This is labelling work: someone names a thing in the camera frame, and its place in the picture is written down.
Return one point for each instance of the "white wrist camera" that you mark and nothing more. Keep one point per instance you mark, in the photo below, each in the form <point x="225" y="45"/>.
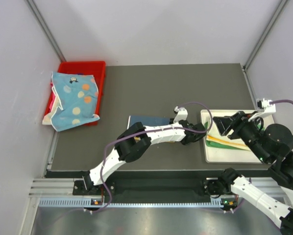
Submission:
<point x="265" y="108"/>
<point x="181" y="114"/>

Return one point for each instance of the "pink towel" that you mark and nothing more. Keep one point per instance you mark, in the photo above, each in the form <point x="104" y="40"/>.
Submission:
<point x="53" y="101"/>

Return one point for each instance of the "green microfiber towel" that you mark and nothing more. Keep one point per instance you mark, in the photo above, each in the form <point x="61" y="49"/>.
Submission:
<point x="216" y="145"/>

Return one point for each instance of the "blue patterned towel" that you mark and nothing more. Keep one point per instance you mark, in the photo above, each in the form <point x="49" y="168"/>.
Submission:
<point x="75" y="102"/>

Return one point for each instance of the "orange mustard towel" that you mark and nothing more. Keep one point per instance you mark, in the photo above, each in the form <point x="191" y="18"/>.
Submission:
<point x="152" y="121"/>

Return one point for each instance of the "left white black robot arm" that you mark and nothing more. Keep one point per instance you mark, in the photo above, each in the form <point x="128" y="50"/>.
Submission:
<point x="134" y="142"/>

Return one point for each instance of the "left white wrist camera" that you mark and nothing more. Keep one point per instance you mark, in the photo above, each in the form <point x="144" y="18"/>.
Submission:
<point x="181" y="114"/>

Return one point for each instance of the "left aluminium corner post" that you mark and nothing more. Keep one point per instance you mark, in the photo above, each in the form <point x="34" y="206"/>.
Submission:
<point x="45" y="29"/>

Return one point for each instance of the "aluminium frame rail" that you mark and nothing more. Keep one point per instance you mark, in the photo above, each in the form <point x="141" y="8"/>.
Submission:
<point x="52" y="187"/>

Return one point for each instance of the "yellow green patterned towel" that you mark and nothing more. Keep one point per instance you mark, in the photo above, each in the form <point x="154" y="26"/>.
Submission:
<point x="214" y="137"/>

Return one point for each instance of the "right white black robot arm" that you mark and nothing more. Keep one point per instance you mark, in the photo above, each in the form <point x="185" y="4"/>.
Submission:
<point x="274" y="146"/>

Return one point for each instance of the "white square tray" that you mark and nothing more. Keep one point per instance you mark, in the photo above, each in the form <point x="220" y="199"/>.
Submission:
<point x="219" y="155"/>

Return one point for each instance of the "right aluminium corner post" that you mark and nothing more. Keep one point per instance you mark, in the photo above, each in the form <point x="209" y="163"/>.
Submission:
<point x="265" y="33"/>

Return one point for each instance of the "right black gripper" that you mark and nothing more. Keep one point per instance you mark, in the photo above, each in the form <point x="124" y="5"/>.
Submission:
<point x="235" y="122"/>

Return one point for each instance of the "aluminium corner post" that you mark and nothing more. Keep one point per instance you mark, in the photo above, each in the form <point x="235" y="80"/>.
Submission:
<point x="45" y="29"/>
<point x="265" y="33"/>

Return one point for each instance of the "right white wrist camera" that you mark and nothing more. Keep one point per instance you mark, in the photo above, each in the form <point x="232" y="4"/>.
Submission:
<point x="265" y="108"/>

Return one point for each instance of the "red plastic bin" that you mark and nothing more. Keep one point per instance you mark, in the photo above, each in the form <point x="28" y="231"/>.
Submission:
<point x="95" y="68"/>

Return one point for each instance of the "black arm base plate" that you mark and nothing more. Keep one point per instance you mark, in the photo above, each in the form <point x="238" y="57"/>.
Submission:
<point x="125" y="186"/>

